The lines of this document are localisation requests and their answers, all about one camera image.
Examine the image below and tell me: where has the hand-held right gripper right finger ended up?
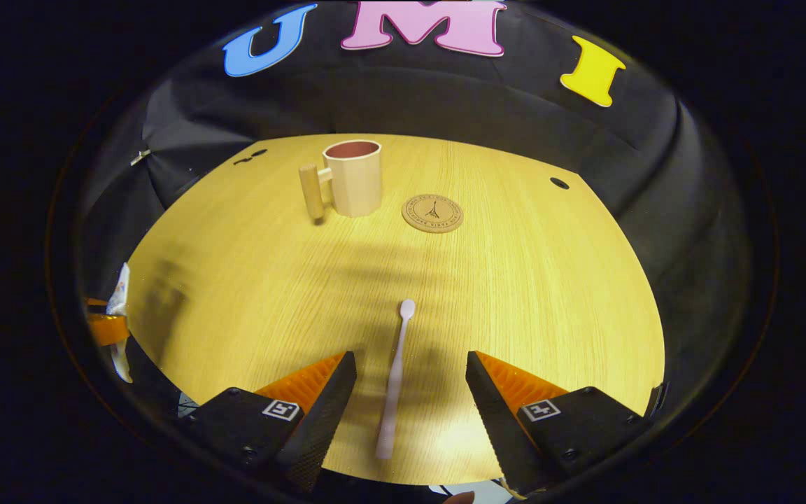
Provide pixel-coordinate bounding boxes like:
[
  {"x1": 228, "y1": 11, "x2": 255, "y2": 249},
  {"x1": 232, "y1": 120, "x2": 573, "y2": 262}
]
[{"x1": 465, "y1": 350, "x2": 653, "y2": 496}]

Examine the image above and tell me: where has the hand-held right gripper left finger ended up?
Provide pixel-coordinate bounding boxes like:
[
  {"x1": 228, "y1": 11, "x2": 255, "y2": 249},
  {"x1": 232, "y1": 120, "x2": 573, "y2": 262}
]
[{"x1": 186, "y1": 350, "x2": 358, "y2": 494}]

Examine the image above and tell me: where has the pink toothbrush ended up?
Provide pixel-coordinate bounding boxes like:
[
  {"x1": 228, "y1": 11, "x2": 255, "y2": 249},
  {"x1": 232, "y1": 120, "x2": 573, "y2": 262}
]
[{"x1": 375, "y1": 299, "x2": 416, "y2": 461}]

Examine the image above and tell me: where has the round cork coaster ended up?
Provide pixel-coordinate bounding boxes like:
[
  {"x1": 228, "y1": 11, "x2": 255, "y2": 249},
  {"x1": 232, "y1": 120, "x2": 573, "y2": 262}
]
[{"x1": 402, "y1": 194, "x2": 465, "y2": 234}]

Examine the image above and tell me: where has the beige cup with wooden handle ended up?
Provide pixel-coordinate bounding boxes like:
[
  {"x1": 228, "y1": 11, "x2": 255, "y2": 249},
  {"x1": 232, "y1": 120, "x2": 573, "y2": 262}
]
[{"x1": 298, "y1": 140, "x2": 384, "y2": 223}]

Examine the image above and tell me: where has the wooden desktop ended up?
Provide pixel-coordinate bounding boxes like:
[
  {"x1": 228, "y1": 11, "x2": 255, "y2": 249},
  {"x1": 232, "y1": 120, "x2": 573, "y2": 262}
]
[{"x1": 127, "y1": 133, "x2": 666, "y2": 487}]

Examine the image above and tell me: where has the black backdrop cloth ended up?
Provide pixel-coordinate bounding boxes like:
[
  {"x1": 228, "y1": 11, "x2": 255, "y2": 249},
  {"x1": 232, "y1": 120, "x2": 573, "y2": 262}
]
[{"x1": 74, "y1": 0, "x2": 754, "y2": 449}]

